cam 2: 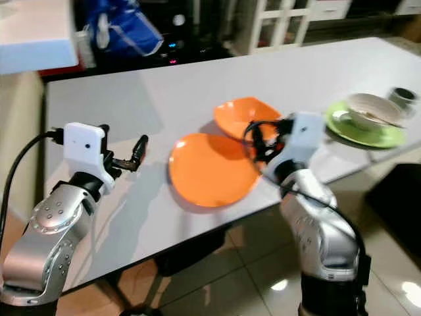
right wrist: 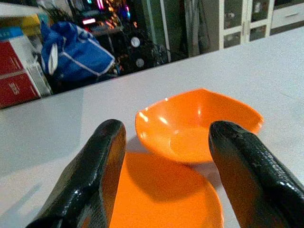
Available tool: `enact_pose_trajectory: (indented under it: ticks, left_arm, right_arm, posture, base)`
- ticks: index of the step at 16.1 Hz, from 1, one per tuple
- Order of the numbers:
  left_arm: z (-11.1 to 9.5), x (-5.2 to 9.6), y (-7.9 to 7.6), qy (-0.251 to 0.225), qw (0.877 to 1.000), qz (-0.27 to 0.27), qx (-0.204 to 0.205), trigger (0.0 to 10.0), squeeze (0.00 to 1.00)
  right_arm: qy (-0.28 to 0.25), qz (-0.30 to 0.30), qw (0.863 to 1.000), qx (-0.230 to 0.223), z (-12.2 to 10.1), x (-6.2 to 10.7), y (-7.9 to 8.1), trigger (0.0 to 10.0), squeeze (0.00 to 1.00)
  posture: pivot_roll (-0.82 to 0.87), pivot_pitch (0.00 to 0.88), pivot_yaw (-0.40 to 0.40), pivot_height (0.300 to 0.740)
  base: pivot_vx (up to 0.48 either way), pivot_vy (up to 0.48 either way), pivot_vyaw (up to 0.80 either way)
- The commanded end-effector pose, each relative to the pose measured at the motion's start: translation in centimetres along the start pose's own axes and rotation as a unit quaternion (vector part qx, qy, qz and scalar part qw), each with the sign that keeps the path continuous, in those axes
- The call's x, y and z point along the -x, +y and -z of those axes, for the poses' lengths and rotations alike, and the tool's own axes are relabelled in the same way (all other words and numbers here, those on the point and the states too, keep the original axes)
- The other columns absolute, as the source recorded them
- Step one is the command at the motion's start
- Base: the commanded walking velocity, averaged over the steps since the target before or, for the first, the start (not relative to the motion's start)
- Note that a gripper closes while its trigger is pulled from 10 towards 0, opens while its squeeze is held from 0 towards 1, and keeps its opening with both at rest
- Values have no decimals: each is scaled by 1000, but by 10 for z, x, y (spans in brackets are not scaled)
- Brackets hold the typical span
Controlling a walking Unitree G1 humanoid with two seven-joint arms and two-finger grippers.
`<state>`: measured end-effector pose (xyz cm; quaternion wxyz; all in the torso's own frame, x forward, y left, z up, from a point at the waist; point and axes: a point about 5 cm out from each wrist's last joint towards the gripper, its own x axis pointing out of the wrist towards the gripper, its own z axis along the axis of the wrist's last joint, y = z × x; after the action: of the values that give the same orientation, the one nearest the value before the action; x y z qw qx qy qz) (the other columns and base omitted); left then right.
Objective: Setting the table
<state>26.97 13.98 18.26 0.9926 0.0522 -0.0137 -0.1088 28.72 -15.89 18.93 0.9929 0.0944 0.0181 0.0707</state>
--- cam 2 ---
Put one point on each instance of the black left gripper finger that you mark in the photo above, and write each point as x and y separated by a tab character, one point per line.
140	151

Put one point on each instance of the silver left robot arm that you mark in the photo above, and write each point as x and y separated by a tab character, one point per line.
39	243

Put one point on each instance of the orange deep bowl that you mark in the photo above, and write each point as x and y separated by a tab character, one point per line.
237	115

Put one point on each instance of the orange flat plate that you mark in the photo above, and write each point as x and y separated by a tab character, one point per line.
214	171

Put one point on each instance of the green plate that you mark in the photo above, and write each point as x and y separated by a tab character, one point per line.
368	137

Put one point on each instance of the white bowl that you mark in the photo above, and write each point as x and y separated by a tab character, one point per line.
371	108

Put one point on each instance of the blue plastic bag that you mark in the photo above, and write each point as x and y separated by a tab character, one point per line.
125	29

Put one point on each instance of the black appliance with lights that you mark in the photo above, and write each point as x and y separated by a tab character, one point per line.
191	33

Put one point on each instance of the small dark cup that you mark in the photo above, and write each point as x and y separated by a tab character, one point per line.
402	97

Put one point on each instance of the white raised counter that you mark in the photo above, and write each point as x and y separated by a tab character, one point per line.
36	43

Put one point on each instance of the black robot torso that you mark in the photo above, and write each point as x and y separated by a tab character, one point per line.
332	296

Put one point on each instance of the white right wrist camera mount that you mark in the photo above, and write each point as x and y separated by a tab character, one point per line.
302	141

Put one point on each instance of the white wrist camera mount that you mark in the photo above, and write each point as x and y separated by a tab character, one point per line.
302	141
84	146

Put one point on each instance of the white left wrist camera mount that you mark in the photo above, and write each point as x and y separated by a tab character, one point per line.
84	146

